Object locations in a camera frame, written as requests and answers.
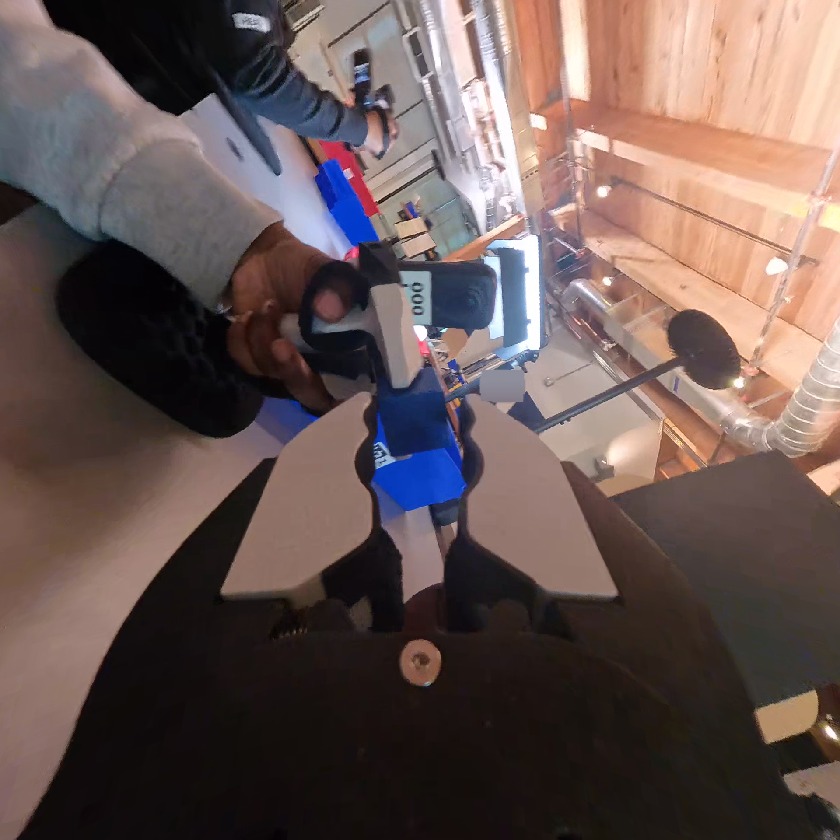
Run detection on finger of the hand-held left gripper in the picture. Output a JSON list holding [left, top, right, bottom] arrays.
[[371, 284, 425, 389]]

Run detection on black mesh cushion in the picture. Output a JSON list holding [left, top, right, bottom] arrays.
[[54, 238, 309, 438]]

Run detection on person's left hand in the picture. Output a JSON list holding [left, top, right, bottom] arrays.
[[225, 222, 355, 414]]

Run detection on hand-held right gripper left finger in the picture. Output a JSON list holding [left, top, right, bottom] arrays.
[[220, 392, 385, 601]]

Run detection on silver air duct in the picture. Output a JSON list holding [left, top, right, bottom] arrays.
[[563, 277, 840, 458]]

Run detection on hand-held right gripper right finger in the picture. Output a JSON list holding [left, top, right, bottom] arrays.
[[458, 395, 620, 601]]

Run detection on black stand with round head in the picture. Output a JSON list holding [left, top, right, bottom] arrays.
[[533, 308, 744, 435]]

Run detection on studio light panel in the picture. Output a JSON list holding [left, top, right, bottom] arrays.
[[484, 234, 547, 350]]

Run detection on black panel board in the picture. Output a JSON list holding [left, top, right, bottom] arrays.
[[609, 449, 840, 746]]

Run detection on black handheld camera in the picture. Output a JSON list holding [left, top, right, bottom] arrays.
[[350, 48, 396, 111]]

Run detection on red storage bin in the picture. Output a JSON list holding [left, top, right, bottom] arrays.
[[320, 140, 382, 217]]

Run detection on person's left forearm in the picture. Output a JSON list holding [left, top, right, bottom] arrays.
[[0, 0, 284, 309]]

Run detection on black track light rail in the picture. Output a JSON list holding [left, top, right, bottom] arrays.
[[607, 176, 820, 269]]

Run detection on large blue storage bin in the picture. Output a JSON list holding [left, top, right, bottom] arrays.
[[367, 430, 468, 514]]

